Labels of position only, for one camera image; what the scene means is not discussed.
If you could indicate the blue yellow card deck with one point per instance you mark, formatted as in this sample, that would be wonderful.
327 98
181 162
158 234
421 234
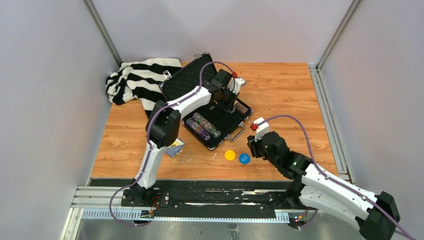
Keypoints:
175 148

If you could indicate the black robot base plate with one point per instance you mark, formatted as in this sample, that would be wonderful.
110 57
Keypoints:
218 199

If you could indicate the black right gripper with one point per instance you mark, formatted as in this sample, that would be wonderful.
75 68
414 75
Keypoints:
254 146

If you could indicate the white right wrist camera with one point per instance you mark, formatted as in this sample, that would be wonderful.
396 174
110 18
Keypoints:
261 127

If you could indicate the yellow round dealer button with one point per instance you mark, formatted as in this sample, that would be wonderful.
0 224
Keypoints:
230 155

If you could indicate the blue 10 poker chip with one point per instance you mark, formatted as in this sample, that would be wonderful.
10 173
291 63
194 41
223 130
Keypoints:
244 158

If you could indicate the multicolour chip row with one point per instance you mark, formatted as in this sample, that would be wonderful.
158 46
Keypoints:
208 126

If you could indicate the clear round plastic disc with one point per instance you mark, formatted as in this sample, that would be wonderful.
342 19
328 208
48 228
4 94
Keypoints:
184 156

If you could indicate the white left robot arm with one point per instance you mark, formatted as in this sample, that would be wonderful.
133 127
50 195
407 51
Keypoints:
164 123

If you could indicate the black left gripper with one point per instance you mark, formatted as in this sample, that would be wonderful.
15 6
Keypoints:
229 105

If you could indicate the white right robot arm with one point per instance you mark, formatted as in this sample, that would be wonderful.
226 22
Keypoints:
374 215

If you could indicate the black poker set case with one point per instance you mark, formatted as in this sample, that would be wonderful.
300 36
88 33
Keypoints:
185 80

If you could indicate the purple chip row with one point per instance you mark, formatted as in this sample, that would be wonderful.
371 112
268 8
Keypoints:
198 129

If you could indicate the black white striped cloth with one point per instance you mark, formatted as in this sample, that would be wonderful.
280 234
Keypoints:
140 80

